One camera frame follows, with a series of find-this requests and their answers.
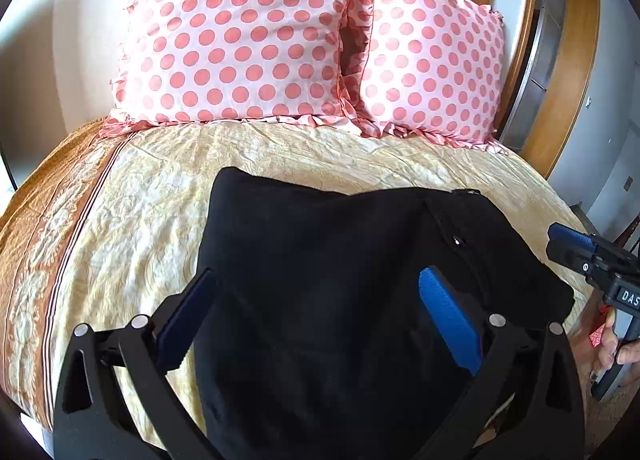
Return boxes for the black pants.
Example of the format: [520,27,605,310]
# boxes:
[194,167,574,459]

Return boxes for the person's right hand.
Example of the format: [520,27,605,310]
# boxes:
[592,309,640,386]

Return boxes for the red gift box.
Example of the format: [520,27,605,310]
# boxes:
[589,303,615,348]

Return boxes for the cream patterned bed quilt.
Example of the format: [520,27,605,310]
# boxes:
[1,123,579,431]

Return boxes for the right pink polka-dot pillow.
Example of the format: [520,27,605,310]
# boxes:
[344,0,506,152]

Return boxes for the pink polka-dot pillow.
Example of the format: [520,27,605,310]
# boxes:
[344,0,506,152]
[102,0,356,137]

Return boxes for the left pink polka-dot pillow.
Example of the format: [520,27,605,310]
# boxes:
[102,0,356,137]

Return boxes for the wooden door frame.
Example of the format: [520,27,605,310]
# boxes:
[474,0,600,177]

